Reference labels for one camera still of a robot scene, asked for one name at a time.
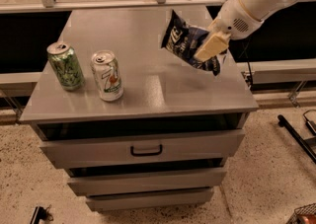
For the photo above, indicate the black drawer handle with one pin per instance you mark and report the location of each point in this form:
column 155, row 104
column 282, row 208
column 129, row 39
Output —
column 146, row 152

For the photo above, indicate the white 7up can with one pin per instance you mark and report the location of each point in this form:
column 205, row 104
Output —
column 105, row 68

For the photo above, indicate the black object on floor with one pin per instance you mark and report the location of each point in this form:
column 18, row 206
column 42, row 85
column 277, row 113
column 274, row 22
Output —
column 41, row 214

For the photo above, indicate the grey drawer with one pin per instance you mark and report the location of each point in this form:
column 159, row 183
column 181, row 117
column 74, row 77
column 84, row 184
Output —
column 145, row 182
column 97, row 152
column 150, row 199

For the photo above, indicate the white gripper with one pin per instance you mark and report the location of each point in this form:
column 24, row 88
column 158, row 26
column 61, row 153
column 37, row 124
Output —
column 232, row 17

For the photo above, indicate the middle grey drawer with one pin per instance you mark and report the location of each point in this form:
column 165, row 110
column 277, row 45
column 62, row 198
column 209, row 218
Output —
column 145, row 182

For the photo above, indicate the blue chip bag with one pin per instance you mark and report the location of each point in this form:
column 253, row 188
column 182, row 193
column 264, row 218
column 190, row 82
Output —
column 183, row 40

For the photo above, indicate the top grey drawer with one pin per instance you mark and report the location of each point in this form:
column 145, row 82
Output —
column 97, row 152

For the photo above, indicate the grey drawer cabinet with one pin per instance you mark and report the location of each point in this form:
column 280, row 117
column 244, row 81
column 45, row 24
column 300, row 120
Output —
column 161, row 93

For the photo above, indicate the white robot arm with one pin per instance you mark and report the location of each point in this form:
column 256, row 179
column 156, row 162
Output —
column 269, row 7

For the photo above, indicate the wire basket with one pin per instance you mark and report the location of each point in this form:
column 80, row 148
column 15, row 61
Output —
column 303, row 215

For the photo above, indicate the green soda can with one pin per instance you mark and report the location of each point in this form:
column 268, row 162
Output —
column 65, row 64

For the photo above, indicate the black floor stand bar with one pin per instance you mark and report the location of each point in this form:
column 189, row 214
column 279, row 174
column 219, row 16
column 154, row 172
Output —
column 306, row 145

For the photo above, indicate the bottom grey drawer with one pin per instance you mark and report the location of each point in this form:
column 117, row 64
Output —
column 150, row 199

